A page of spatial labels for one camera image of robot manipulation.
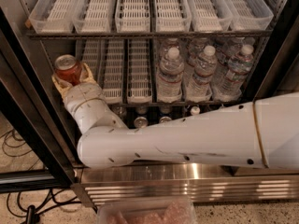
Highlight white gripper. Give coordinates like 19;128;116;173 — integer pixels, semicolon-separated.
51;63;105;115

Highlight red coke can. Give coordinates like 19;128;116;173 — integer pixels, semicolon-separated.
54;54;82;86

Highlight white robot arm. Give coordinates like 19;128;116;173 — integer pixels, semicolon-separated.
52;65;299;170

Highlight middle shelf tray two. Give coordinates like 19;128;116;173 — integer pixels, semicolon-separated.
97;39;124;105

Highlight shelf tray two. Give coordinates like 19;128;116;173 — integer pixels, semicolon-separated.
72;0;115;34
97;39;124;105

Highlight black fridge door left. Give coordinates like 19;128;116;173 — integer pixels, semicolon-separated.
0;10;75;194

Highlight middle shelf tray three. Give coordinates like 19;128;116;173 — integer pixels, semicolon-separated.
127;39;152;104

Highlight shelf tray three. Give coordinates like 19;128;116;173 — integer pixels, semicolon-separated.
127;39;152;104
115;0;150;33

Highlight top shelf tray two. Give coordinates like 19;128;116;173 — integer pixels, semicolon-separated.
72;0;115;34

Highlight top shelf tray one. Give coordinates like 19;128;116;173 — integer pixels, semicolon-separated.
29;0;78;34

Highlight blue can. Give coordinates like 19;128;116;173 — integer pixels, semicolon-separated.
159;116;172;123
134;117;149;128

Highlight top shelf tray three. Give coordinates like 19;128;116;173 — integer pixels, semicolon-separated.
115;0;150;33

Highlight top shelf tray four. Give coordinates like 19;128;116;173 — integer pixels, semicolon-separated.
153;0;192;33

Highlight top shelf tray five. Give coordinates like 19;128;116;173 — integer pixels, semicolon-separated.
187;0;233;32

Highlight steel fridge base grille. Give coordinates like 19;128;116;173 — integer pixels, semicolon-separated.
71;161;299;207

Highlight top shelf tray six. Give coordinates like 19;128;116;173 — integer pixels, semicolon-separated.
224;0;273;31

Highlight front left water bottle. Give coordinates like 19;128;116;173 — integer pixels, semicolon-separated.
156;47;184;103

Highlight water bottle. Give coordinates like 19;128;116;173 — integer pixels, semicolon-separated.
156;47;184;103
186;45;218;102
213;45;254;102

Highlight brown drink bottle left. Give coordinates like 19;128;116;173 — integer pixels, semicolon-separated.
190;106;200;116

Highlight front middle water bottle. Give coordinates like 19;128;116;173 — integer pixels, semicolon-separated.
186;45;218;102

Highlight front right water bottle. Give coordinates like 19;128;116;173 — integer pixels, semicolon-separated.
213;45;254;102

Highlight clear plastic container with food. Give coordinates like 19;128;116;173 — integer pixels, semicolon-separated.
96;196;198;224

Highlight black cables on floor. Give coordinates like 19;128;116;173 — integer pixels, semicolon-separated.
0;128;82;224

